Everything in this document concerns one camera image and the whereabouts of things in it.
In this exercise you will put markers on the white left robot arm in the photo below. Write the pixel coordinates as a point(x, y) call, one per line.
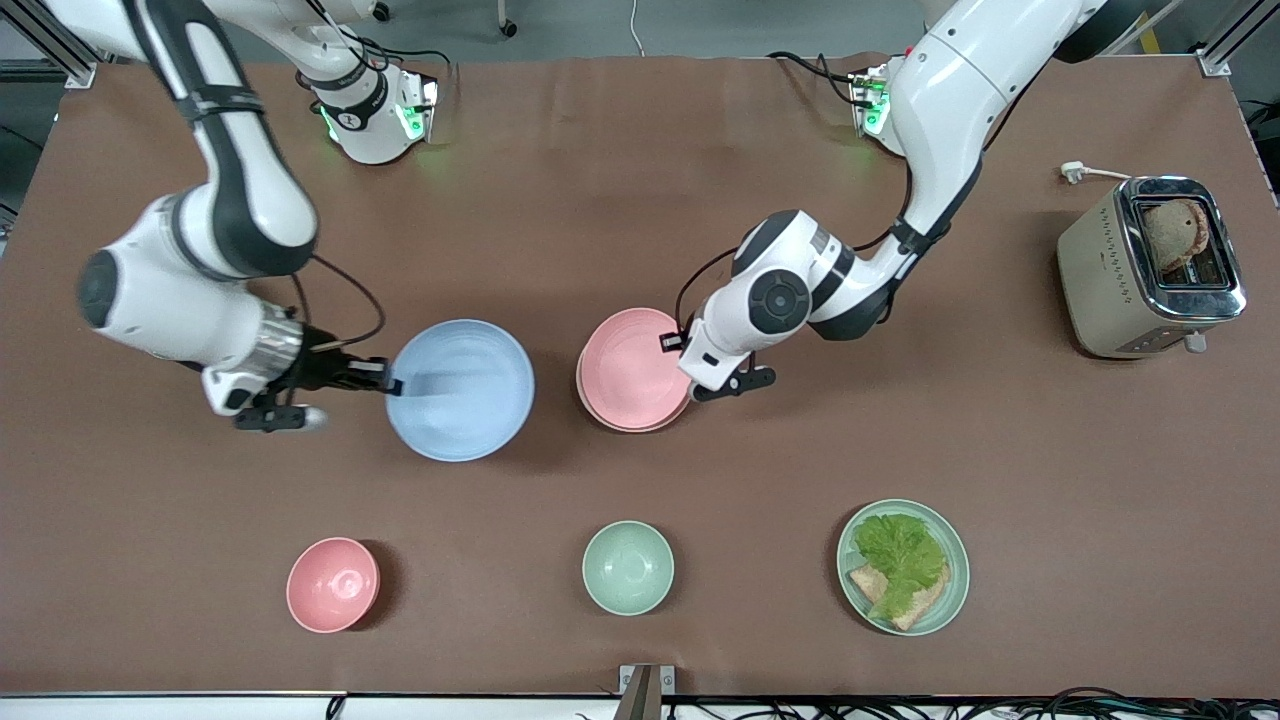
point(940, 90)

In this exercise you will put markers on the bread slice in toaster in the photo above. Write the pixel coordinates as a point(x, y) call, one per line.
point(1172, 232)

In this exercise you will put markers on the green plate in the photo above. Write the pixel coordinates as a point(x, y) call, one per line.
point(955, 560)

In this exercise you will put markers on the grey metal table bracket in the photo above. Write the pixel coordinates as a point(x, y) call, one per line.
point(645, 692)

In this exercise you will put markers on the pink bowl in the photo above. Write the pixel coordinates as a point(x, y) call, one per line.
point(332, 585)

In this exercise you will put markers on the green bowl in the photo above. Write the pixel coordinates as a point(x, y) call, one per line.
point(628, 567)

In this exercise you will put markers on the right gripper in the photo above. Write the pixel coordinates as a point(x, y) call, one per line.
point(322, 370)

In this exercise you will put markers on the beige and chrome toaster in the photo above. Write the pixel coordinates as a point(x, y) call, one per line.
point(1100, 280)

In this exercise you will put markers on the aluminium frame profile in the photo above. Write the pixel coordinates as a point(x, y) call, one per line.
point(55, 50)
point(1225, 45)

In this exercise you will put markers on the toast slice under lettuce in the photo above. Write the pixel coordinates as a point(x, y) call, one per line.
point(925, 605)

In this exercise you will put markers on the green lettuce leaf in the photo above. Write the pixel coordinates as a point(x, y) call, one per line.
point(900, 560)

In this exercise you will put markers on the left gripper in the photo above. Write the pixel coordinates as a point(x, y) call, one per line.
point(686, 334)

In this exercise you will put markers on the blue shallow plate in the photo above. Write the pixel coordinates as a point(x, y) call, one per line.
point(470, 420)

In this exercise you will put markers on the pink shallow plate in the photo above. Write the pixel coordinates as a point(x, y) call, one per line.
point(625, 365)

